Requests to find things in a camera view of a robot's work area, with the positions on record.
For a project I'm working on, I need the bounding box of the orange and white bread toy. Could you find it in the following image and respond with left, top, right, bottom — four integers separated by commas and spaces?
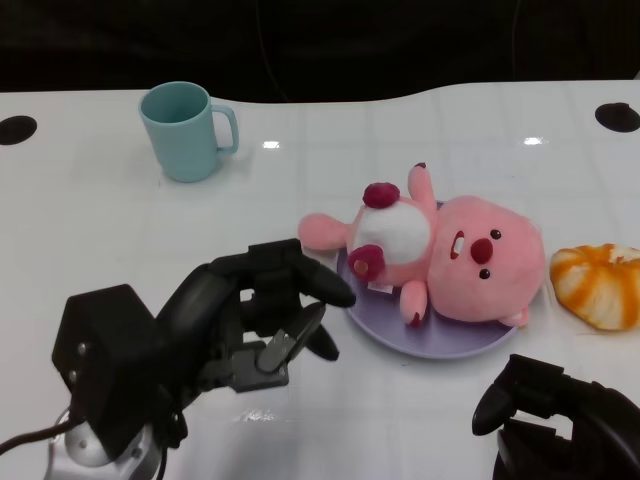
549, 243, 640, 332

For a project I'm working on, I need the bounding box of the purple plastic plate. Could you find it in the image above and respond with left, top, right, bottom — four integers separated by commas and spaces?
335, 200, 531, 359

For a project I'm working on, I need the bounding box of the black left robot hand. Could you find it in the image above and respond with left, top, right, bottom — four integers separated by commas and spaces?
51, 238, 357, 461

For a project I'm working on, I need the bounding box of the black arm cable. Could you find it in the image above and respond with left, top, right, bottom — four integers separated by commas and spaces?
0, 417, 89, 459

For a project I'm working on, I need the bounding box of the pink plush beaver doll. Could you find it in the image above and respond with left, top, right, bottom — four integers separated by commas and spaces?
298, 161, 547, 330

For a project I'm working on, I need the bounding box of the black table cable grommet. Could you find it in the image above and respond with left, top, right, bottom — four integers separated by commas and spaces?
594, 102, 640, 133
0, 115, 38, 147

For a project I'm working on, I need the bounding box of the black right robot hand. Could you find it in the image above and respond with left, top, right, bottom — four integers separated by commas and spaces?
472, 353, 640, 480

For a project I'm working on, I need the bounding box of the teal plastic mug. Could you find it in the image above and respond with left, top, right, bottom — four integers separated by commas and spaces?
138, 82, 240, 184

